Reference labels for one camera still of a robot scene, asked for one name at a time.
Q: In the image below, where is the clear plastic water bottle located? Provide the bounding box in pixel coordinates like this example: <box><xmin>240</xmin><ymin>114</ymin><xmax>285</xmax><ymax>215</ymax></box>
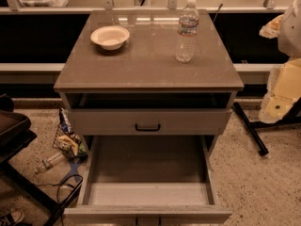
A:
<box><xmin>176</xmin><ymin>0</ymin><xmax>199</xmax><ymax>63</ymax></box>

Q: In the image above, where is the closed grey drawer black handle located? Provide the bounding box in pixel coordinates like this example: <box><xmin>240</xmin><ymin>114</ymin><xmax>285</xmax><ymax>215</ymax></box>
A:
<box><xmin>67</xmin><ymin>109</ymin><xmax>231</xmax><ymax>136</ymax></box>

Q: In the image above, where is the white paper bowl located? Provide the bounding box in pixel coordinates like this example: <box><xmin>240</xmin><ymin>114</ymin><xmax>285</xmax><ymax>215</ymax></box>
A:
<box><xmin>90</xmin><ymin>25</ymin><xmax>130</xmax><ymax>51</ymax></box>

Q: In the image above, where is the sneaker shoe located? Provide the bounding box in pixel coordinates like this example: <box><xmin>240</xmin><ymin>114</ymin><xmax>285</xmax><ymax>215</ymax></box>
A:
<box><xmin>0</xmin><ymin>211</ymin><xmax>24</xmax><ymax>226</ymax></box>

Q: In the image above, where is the empty plastic bottle on floor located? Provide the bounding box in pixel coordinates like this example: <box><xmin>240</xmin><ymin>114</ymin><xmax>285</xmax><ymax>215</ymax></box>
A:
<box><xmin>35</xmin><ymin>153</ymin><xmax>65</xmax><ymax>173</ymax></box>

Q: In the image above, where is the open lower grey drawer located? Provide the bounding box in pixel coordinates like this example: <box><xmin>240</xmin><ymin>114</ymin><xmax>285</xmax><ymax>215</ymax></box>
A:
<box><xmin>65</xmin><ymin>136</ymin><xmax>231</xmax><ymax>226</ymax></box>

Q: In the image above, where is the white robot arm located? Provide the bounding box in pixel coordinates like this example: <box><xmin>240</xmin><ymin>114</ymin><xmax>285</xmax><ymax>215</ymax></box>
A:
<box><xmin>259</xmin><ymin>0</ymin><xmax>301</xmax><ymax>123</ymax></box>

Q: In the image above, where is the black metal stand leg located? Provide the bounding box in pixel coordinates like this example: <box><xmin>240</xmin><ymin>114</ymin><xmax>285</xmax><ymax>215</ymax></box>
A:
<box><xmin>233</xmin><ymin>99</ymin><xmax>301</xmax><ymax>156</ymax></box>

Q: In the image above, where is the wire basket with snack bags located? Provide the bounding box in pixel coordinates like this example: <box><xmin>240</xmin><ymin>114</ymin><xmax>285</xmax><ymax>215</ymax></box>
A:
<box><xmin>55</xmin><ymin>108</ymin><xmax>87</xmax><ymax>159</ymax></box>

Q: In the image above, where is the grey wooden drawer cabinet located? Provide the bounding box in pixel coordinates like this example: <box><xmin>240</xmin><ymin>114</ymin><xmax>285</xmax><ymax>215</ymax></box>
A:
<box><xmin>55</xmin><ymin>10</ymin><xmax>244</xmax><ymax>150</ymax></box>

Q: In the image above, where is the black cable on floor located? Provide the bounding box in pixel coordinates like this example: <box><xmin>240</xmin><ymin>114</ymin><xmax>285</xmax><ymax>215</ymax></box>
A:
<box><xmin>34</xmin><ymin>173</ymin><xmax>84</xmax><ymax>226</ymax></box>

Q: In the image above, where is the black chair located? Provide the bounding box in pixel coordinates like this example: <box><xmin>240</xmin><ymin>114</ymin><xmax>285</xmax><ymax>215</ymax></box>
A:
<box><xmin>0</xmin><ymin>94</ymin><xmax>83</xmax><ymax>226</ymax></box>

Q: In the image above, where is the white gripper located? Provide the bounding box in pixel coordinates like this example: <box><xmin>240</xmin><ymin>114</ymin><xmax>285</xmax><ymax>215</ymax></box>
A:
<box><xmin>259</xmin><ymin>14</ymin><xmax>301</xmax><ymax>123</ymax></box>

